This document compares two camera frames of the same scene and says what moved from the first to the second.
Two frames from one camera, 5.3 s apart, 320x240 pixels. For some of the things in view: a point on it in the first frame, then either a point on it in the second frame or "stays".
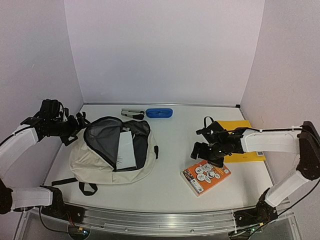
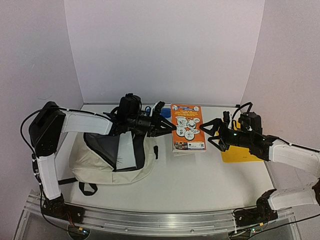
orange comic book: [203, 176] to [188, 136]
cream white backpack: [94, 157] stays
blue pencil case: [159, 113] stays
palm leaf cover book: [126, 158] stays
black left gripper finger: [82, 121] to [164, 127]
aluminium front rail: [158, 222] stays
